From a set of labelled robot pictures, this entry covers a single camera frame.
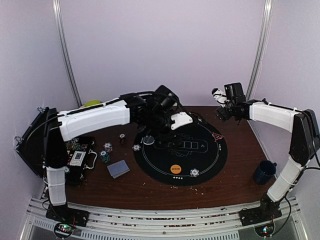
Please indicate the round black poker mat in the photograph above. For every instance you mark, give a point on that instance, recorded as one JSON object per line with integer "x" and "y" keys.
{"x": 191, "y": 146}

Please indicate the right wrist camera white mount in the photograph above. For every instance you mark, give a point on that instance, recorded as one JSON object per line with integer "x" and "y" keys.
{"x": 219, "y": 96}

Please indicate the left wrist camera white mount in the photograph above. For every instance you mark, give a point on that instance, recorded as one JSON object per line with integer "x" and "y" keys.
{"x": 180, "y": 119}

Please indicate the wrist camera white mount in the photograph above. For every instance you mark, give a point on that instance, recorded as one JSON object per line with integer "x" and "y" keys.
{"x": 219, "y": 96}
{"x": 180, "y": 119}

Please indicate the left aluminium frame post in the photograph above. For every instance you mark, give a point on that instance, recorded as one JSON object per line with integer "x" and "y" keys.
{"x": 56, "y": 4}

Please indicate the blue backed card deck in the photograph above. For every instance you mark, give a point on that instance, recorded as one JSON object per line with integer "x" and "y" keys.
{"x": 117, "y": 169}

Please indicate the green blue 50 chip stack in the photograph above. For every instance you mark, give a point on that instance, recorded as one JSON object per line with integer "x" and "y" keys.
{"x": 104, "y": 156}

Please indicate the black poker set case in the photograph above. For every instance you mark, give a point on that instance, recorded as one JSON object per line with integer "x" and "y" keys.
{"x": 42, "y": 146}

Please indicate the boxed card deck white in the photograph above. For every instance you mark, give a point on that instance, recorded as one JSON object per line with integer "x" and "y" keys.
{"x": 77, "y": 158}

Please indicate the green chip row in case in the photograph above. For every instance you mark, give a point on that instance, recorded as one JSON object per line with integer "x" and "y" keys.
{"x": 73, "y": 144}

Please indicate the black orange 100 chip stack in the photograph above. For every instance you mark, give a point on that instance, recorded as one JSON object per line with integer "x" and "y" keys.
{"x": 122, "y": 138}

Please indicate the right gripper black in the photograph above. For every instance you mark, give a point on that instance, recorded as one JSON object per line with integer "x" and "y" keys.
{"x": 221, "y": 114}

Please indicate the aluminium front rail frame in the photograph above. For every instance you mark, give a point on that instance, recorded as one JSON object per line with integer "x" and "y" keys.
{"x": 215, "y": 223}

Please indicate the dark blue mug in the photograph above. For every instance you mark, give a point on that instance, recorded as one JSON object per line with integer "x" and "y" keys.
{"x": 264, "y": 172}

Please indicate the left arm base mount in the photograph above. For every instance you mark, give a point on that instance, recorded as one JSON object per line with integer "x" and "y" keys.
{"x": 65, "y": 214}

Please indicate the blue white chip bottom mat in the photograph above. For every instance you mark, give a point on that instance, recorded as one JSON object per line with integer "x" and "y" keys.
{"x": 194, "y": 172}

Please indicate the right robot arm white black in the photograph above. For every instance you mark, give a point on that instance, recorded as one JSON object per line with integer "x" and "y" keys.
{"x": 288, "y": 132}

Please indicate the clear dealer button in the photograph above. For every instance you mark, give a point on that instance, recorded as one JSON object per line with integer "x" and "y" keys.
{"x": 148, "y": 140}

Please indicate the right aluminium frame post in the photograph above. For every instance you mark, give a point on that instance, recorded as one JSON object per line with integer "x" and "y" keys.
{"x": 261, "y": 47}

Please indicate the aluminium frame post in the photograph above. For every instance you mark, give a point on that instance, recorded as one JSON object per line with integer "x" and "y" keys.
{"x": 56, "y": 4}
{"x": 261, "y": 47}

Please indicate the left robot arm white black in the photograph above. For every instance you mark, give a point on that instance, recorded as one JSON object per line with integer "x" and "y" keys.
{"x": 148, "y": 109}

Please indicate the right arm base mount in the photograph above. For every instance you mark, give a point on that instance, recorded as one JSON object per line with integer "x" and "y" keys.
{"x": 266, "y": 211}

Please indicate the green plastic bowl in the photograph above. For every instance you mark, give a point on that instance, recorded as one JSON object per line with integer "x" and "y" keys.
{"x": 92, "y": 103}

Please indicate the orange big blind button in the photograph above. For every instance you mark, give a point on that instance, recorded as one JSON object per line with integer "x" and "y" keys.
{"x": 175, "y": 169}

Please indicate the blue white 10 chip stack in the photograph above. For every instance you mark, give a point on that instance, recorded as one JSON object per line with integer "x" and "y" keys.
{"x": 108, "y": 147}

